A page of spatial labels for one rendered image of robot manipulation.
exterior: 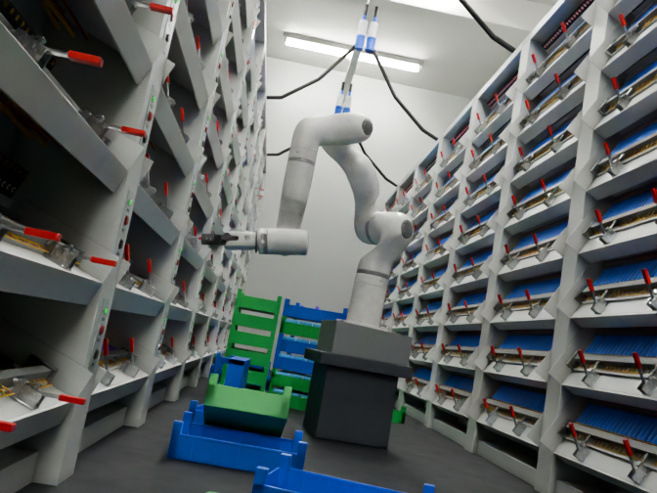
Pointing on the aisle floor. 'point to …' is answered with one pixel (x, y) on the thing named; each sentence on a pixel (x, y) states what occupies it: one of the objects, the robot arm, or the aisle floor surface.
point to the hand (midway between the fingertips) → (207, 239)
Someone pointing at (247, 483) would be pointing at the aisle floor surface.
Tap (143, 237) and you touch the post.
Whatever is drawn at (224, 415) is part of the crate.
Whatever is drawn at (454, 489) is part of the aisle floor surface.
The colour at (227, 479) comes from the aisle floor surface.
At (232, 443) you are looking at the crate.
